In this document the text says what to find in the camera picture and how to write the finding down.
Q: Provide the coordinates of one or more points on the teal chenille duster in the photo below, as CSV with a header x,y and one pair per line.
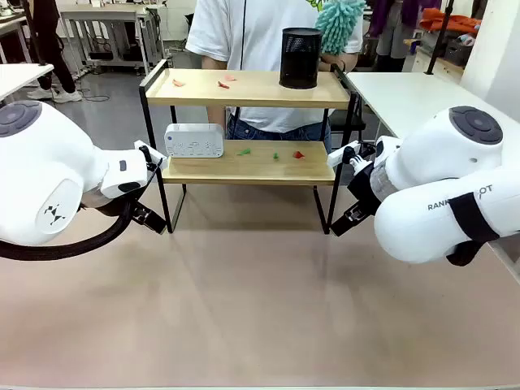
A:
x,y
337,24

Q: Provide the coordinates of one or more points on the bystander in black clothes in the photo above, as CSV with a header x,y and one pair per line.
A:
x,y
48,44

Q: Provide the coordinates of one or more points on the person's left hand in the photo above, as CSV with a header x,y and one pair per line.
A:
x,y
331,63

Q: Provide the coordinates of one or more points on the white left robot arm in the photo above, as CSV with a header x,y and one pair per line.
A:
x,y
40,162

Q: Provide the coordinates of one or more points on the bystander in purple top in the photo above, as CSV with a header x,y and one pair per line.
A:
x,y
394,28

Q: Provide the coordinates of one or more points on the small white side table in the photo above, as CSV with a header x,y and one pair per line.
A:
x,y
20,77

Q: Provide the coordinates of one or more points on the grey storage basket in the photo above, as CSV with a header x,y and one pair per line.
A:
x,y
459,53

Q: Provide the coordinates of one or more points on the two-tier wooden black-framed shelf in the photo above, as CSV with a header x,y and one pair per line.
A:
x,y
248,91

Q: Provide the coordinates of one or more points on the black folding chair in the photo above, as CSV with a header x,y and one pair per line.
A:
x,y
345,118

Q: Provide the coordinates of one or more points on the black stand pole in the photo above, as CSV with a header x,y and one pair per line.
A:
x,y
440,36

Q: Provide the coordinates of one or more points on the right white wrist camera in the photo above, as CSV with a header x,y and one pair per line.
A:
x,y
341,154

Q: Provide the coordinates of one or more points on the orange cloth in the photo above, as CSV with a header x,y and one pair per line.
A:
x,y
447,21

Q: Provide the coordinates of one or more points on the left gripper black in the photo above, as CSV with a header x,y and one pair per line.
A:
x,y
106,205

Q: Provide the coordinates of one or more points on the long green paper scrap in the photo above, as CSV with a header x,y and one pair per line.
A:
x,y
244,152

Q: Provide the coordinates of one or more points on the dark red paper scrap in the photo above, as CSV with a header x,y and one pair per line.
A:
x,y
223,85

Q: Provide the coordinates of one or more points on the grey background workbench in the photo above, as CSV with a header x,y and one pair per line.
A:
x,y
109,32

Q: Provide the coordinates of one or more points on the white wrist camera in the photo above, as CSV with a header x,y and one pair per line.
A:
x,y
151,152
341,154

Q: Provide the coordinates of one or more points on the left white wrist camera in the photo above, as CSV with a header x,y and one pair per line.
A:
x,y
151,152

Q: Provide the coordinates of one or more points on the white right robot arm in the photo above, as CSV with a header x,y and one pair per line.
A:
x,y
438,162

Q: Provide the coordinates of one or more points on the pale pink paper scrap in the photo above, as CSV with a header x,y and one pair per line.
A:
x,y
230,76

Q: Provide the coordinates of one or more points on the black mesh cup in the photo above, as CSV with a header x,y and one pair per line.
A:
x,y
300,57

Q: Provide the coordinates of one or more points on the white box-shaped digital clock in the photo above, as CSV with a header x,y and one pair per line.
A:
x,y
194,140

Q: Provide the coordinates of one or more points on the person in white t-shirt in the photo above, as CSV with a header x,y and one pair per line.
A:
x,y
252,36

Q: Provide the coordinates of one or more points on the large white side table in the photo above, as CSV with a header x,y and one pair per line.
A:
x,y
406,97

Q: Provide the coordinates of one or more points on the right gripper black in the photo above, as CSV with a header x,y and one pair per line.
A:
x,y
363,189

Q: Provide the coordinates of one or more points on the person's right forearm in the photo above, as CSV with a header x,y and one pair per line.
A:
x,y
213,64

